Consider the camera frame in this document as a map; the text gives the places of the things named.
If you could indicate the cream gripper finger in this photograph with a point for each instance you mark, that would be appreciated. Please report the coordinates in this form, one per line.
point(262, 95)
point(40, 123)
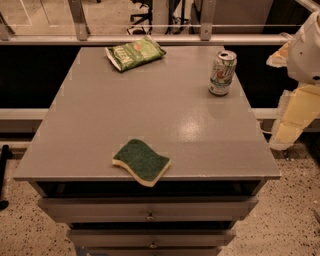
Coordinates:
point(279, 58)
point(296, 110)

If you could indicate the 7up soda can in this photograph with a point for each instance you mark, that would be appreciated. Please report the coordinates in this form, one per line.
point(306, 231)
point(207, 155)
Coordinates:
point(223, 69)

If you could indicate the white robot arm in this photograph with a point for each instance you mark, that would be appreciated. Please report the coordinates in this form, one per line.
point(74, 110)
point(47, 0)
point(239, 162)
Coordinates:
point(303, 60)

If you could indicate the green and yellow sponge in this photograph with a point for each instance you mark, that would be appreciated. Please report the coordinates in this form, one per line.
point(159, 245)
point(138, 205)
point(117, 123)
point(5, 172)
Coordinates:
point(142, 162)

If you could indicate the top grey drawer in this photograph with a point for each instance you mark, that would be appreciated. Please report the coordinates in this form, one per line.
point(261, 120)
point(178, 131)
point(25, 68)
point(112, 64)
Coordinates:
point(94, 210)

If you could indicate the grey drawer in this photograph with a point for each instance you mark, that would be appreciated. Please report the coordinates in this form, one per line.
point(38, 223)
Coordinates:
point(143, 238)
point(94, 210)

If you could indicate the black office chair base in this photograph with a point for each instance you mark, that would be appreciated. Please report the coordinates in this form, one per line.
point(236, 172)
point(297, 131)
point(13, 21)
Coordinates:
point(141, 23)

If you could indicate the green chip bag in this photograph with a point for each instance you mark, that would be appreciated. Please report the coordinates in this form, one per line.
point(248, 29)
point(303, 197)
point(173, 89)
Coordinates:
point(131, 55)

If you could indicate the metal drawer knob upper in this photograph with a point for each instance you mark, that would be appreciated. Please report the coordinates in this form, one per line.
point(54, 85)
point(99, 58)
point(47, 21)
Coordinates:
point(150, 217)

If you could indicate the metal drawer knob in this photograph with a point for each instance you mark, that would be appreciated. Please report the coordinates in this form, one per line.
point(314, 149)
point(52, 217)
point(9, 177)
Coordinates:
point(153, 245)
point(150, 217)

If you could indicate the metal drawer knob lower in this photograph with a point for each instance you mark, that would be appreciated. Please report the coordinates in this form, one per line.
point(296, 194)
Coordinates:
point(153, 245)

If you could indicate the black stand left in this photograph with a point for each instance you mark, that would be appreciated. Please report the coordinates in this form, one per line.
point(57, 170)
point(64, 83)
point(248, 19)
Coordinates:
point(5, 154)

